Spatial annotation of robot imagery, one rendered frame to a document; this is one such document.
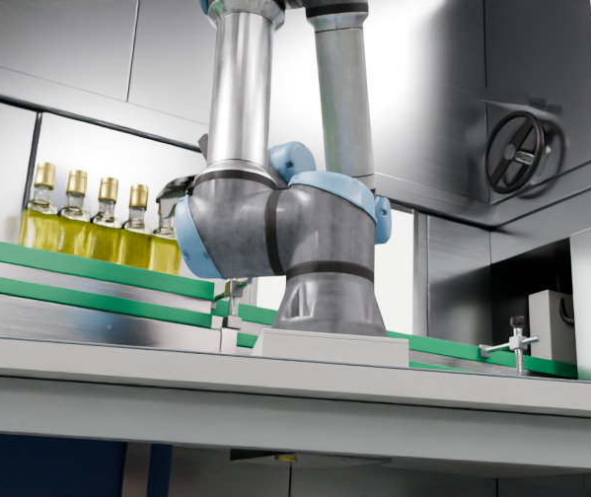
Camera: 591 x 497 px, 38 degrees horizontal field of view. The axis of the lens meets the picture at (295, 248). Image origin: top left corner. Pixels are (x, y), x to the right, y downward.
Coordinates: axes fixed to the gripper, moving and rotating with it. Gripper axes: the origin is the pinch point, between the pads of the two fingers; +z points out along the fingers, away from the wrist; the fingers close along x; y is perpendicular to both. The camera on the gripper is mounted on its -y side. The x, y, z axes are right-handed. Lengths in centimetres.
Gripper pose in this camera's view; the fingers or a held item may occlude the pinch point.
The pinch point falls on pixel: (169, 199)
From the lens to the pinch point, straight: 165.1
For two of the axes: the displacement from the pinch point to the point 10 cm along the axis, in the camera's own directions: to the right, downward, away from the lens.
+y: -0.5, 9.5, -3.2
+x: 7.0, 2.6, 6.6
